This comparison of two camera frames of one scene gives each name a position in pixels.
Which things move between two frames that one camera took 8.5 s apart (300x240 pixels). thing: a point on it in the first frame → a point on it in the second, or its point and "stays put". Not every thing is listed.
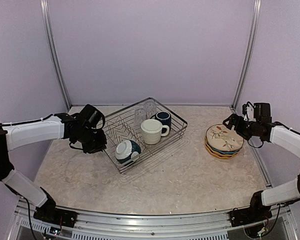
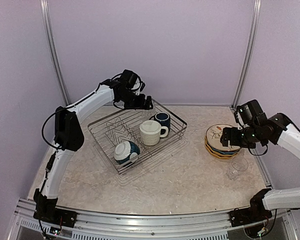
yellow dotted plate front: (218, 156) stays put
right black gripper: (238, 126) → (226, 135)
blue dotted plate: (229, 151) stays put
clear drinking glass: (149, 109) stays put
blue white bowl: (127, 150) stays put
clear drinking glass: (140, 115) → (237, 167)
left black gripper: (101, 145) → (140, 105)
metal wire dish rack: (137, 132) stays put
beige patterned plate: (220, 137) stays put
